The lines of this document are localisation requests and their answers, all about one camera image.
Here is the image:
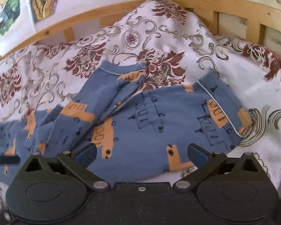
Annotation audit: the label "blue patterned pyjama pants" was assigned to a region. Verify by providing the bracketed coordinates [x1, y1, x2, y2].
[0, 61, 252, 184]

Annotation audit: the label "white floral bed sheet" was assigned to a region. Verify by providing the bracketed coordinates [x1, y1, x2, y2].
[0, 0, 281, 218]

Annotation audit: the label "wooden bed frame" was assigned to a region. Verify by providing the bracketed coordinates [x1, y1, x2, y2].
[0, 0, 281, 60]

